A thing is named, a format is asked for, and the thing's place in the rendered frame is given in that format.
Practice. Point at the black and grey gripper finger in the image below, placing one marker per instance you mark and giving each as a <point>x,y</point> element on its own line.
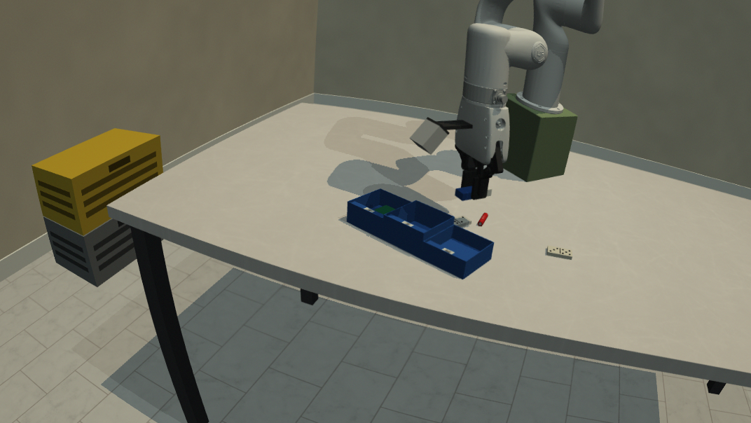
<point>468,165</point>
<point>481,181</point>

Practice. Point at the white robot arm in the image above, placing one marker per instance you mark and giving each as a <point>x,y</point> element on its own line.
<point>493,47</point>

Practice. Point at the white domino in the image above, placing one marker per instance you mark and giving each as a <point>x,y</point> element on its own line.
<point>462,221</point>

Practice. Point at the blue rack of bins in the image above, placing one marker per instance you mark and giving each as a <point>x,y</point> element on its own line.
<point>421,230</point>

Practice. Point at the grey and cream domino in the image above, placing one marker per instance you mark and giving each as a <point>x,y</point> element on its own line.
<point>559,252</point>

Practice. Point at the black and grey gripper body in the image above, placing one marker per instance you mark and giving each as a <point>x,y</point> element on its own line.
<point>490,124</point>

